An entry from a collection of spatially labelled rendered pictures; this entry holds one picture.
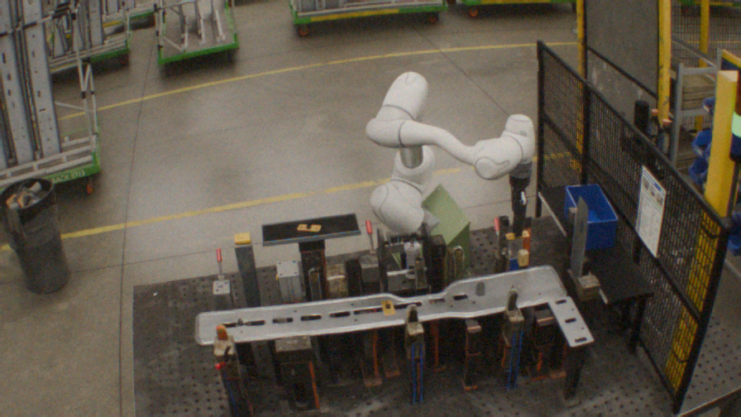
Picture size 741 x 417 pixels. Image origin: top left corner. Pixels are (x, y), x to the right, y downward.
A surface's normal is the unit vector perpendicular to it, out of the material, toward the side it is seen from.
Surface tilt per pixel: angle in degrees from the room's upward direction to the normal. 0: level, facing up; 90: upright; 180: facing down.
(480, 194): 0
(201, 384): 0
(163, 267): 0
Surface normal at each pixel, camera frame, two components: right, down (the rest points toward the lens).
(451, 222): -0.69, -0.52
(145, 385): -0.06, -0.87
